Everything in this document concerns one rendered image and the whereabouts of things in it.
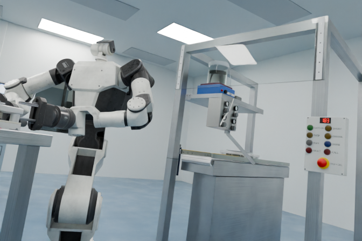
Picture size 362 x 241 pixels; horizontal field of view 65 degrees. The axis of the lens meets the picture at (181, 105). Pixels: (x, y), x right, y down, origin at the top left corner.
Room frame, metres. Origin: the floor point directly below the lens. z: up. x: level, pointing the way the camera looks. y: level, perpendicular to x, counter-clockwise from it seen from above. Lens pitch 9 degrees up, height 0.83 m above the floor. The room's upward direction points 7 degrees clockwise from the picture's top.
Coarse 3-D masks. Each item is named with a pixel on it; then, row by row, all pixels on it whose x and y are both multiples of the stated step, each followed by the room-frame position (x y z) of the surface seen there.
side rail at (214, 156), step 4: (212, 156) 1.89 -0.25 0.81; (216, 156) 1.92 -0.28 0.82; (220, 156) 1.96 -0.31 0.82; (224, 156) 1.99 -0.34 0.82; (228, 156) 2.03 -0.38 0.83; (232, 156) 2.07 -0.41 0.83; (236, 160) 2.11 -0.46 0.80; (240, 160) 2.15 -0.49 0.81; (244, 160) 2.20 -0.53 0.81; (248, 160) 2.24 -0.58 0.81; (256, 160) 2.34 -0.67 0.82; (260, 160) 2.39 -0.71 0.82; (264, 160) 2.45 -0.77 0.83; (268, 160) 2.50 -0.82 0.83; (272, 164) 2.57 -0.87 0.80; (276, 164) 2.63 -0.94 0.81; (280, 164) 2.70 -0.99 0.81; (284, 164) 2.77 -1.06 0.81; (288, 164) 2.84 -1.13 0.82
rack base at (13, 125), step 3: (0, 120) 0.86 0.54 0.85; (3, 120) 0.87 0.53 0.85; (6, 120) 0.88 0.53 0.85; (0, 123) 0.87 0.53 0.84; (3, 123) 0.88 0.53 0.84; (6, 123) 0.89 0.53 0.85; (9, 123) 0.89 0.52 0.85; (12, 123) 0.91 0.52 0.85; (15, 123) 0.91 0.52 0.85; (18, 123) 0.92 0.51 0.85; (0, 126) 0.87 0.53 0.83; (3, 126) 0.88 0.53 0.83; (6, 126) 0.89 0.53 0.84; (9, 126) 0.90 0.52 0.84; (12, 126) 0.91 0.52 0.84; (15, 126) 0.91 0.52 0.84; (18, 126) 0.93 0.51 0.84; (15, 129) 0.92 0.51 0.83; (18, 129) 0.93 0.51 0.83
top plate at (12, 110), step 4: (0, 104) 0.85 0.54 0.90; (0, 108) 0.86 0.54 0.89; (4, 108) 0.87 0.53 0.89; (8, 108) 0.88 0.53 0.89; (12, 108) 0.89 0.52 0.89; (16, 108) 0.91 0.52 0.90; (20, 108) 0.92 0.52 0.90; (4, 112) 0.93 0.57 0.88; (8, 112) 0.91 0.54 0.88; (12, 112) 0.90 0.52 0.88; (16, 112) 0.91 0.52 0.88; (20, 112) 0.92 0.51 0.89
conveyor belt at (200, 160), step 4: (184, 156) 2.06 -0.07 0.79; (188, 156) 2.04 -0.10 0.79; (192, 156) 2.03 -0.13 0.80; (196, 156) 2.14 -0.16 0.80; (184, 160) 2.06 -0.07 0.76; (188, 160) 2.03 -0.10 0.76; (192, 160) 2.00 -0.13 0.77; (196, 160) 1.98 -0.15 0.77; (200, 160) 1.95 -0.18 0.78; (204, 160) 1.93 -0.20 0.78; (208, 160) 1.91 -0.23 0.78; (220, 160) 1.99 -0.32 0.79; (224, 160) 2.02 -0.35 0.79; (228, 160) 2.07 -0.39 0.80; (232, 160) 2.24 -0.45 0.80; (200, 164) 1.97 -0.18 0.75; (204, 164) 1.94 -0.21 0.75; (208, 164) 1.91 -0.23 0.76; (260, 164) 2.43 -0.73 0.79; (264, 164) 2.49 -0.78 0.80; (268, 164) 2.66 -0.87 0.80
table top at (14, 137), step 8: (0, 128) 0.95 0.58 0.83; (0, 136) 0.70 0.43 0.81; (8, 136) 0.72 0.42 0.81; (16, 136) 0.73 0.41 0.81; (24, 136) 0.75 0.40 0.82; (32, 136) 0.77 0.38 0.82; (40, 136) 0.79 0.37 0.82; (48, 136) 0.81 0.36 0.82; (16, 144) 0.74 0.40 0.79; (24, 144) 0.76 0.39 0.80; (32, 144) 0.78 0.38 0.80; (40, 144) 0.80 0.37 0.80; (48, 144) 0.82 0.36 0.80
